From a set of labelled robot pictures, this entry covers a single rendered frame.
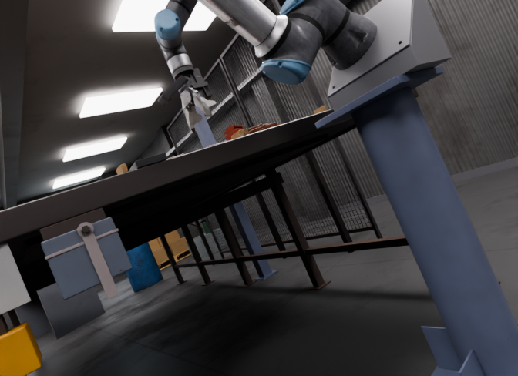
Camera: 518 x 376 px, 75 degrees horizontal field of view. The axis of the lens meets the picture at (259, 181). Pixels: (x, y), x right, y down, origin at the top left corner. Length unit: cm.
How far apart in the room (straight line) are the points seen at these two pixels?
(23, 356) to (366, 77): 93
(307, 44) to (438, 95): 325
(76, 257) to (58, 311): 497
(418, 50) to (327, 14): 24
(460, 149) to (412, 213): 315
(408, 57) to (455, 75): 313
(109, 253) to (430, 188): 78
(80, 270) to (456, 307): 91
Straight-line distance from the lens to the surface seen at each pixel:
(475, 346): 113
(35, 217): 80
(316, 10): 95
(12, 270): 80
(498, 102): 394
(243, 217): 315
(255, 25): 86
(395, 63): 91
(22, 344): 78
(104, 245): 78
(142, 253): 629
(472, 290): 105
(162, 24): 113
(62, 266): 77
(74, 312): 580
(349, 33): 99
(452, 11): 404
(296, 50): 88
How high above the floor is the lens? 75
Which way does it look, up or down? 1 degrees up
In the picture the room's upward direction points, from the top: 23 degrees counter-clockwise
